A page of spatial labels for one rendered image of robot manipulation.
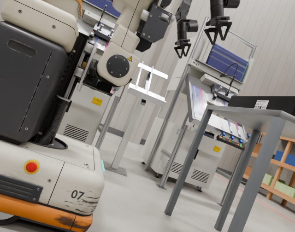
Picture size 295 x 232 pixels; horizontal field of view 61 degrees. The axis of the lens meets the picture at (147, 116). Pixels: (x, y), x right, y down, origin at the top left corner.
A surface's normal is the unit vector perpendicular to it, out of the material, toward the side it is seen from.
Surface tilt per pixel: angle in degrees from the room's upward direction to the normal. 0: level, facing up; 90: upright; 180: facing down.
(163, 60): 90
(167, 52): 90
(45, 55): 90
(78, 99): 90
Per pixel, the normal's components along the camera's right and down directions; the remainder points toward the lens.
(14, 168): 0.22, 0.07
